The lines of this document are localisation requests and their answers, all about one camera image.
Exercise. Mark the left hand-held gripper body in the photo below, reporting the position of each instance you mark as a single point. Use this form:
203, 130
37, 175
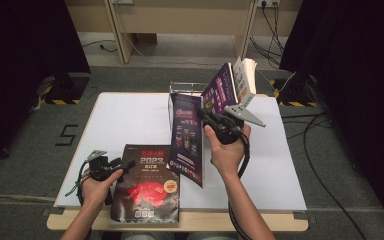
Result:
101, 171

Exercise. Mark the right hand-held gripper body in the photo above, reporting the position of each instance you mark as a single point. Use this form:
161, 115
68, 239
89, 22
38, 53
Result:
228, 131

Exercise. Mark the purple magazine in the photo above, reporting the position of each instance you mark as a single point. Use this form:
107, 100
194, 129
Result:
185, 143
220, 90

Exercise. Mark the clear acrylic book organizer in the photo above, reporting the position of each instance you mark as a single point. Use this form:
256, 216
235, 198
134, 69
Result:
193, 88

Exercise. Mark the black magazine with red print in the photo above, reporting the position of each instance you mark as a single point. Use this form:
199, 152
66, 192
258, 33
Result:
146, 200

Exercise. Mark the white book with colourful pictures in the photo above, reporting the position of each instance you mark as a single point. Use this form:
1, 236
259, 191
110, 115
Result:
246, 83

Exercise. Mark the person's left hand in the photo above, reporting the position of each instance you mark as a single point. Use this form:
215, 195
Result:
96, 195

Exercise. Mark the person's right hand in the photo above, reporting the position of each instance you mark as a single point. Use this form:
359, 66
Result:
228, 158

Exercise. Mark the white table cover sheet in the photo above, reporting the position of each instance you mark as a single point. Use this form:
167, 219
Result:
130, 116

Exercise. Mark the stand base with hazard tape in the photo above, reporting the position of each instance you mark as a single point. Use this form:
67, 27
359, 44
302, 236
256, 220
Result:
296, 96
68, 90

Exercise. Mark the beige wooden desk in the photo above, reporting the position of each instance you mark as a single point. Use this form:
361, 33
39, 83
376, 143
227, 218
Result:
180, 16

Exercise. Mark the white power socket with plugs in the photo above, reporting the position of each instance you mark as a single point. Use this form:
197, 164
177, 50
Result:
268, 2

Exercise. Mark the black curtain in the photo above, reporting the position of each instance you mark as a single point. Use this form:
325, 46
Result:
20, 66
356, 83

